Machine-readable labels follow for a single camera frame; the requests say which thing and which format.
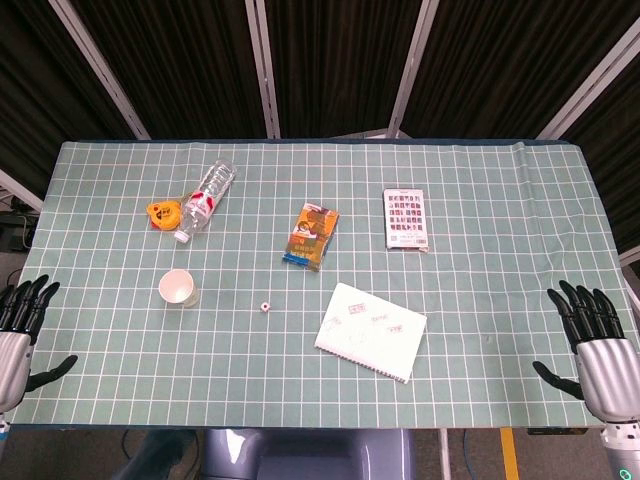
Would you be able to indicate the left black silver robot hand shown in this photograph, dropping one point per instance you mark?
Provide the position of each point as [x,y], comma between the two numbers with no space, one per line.
[12,350]

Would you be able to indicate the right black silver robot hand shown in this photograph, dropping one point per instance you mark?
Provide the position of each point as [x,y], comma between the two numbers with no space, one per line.
[607,370]

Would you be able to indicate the white paper cup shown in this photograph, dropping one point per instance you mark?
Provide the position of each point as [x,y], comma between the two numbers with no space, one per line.
[176,287]

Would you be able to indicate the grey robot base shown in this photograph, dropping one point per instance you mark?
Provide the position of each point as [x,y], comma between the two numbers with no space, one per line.
[305,455]

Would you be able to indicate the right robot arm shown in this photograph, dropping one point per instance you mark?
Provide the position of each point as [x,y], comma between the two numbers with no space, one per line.
[622,450]

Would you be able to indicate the green grid tablecloth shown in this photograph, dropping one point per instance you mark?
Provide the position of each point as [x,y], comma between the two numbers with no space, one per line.
[475,310]

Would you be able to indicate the white table leg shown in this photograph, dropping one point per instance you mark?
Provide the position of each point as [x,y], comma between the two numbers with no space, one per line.
[444,452]

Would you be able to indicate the black pleated partition panel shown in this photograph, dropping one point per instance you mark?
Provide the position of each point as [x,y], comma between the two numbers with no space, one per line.
[620,150]
[175,65]
[510,65]
[30,100]
[340,65]

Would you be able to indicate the white spiral notebook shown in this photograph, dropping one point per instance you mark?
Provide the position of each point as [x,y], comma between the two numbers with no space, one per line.
[370,332]

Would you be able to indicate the clear plastic water bottle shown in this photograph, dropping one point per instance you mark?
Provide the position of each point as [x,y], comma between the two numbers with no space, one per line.
[207,195]

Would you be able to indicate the red patterned card box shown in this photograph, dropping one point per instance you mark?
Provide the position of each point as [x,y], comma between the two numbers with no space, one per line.
[406,220]

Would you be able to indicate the orange blue card box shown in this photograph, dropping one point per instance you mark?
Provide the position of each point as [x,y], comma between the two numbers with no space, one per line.
[310,237]

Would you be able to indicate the white partition frame post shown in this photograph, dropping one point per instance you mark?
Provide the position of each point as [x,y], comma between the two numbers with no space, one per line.
[414,70]
[591,82]
[103,75]
[20,190]
[263,70]

